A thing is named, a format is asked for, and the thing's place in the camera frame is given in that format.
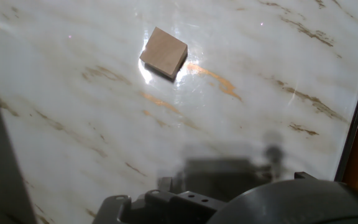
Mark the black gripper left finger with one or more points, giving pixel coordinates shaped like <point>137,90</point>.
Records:
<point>112,207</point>

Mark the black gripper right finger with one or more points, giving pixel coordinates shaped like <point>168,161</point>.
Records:
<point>179,208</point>

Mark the small wooden block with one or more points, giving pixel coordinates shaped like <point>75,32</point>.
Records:
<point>163,52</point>

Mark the white marble pattern mat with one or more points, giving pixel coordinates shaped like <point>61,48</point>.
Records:
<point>228,124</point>

